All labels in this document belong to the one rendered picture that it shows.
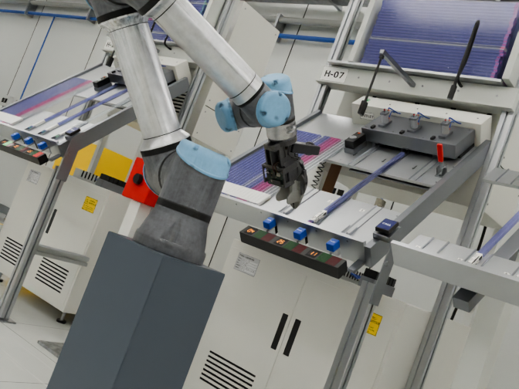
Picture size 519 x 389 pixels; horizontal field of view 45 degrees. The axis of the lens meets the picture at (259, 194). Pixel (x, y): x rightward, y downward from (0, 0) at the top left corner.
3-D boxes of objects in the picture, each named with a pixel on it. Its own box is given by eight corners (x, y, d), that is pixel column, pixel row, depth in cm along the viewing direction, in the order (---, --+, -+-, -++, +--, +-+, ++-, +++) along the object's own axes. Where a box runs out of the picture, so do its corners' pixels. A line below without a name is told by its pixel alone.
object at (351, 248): (364, 265, 161) (363, 242, 158) (192, 204, 203) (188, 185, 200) (367, 263, 162) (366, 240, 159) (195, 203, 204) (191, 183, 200)
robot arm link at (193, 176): (167, 200, 120) (193, 134, 121) (148, 193, 132) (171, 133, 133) (221, 220, 125) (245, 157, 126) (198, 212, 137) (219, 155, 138)
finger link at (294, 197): (283, 216, 162) (279, 184, 158) (297, 206, 166) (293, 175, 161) (293, 219, 160) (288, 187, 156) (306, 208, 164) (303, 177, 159)
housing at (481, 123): (479, 164, 203) (481, 123, 196) (353, 138, 234) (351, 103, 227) (490, 154, 208) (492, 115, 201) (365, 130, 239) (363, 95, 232)
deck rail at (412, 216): (371, 268, 160) (370, 248, 157) (364, 265, 161) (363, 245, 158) (490, 157, 204) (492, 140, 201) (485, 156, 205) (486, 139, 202)
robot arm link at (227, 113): (228, 100, 136) (270, 86, 140) (208, 102, 146) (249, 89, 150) (237, 134, 138) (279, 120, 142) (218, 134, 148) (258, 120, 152)
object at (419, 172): (436, 200, 185) (436, 184, 182) (269, 157, 226) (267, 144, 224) (485, 156, 205) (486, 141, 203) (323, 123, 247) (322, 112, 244)
